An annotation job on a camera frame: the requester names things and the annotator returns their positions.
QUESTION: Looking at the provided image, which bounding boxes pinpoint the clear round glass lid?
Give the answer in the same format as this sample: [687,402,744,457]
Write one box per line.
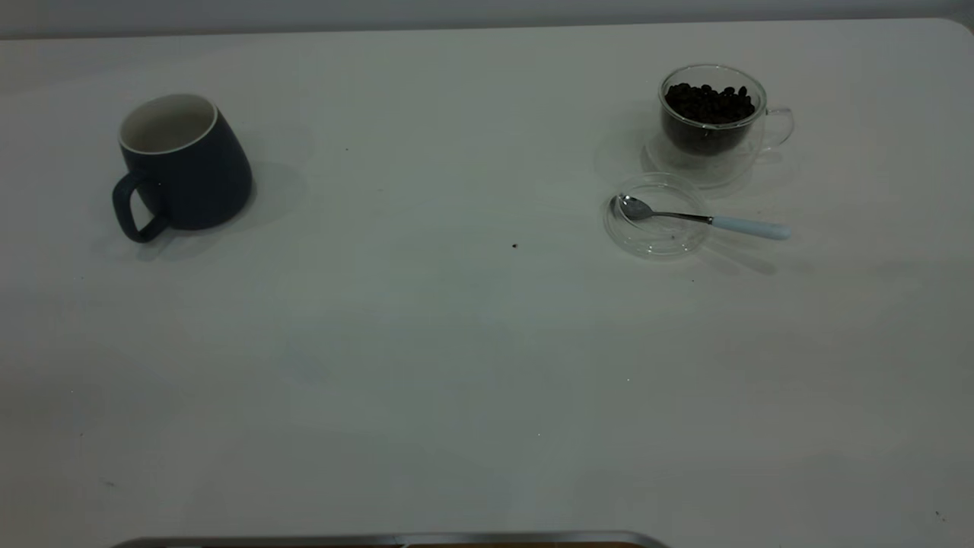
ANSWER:
[603,173,713,260]

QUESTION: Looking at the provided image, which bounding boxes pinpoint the metal spoon pale blue handle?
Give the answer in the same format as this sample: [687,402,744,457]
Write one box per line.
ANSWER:
[611,195,792,241]

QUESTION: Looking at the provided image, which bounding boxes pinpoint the dark blue-grey ceramic mug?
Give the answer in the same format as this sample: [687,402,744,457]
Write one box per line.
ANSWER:
[112,93,254,244]

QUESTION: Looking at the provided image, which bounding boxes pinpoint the dark roasted coffee beans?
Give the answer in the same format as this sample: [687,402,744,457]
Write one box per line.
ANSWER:
[662,82,757,158]

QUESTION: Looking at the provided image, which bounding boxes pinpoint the clear double-wall glass cup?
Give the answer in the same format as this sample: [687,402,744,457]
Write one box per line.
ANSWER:
[645,64,796,190]

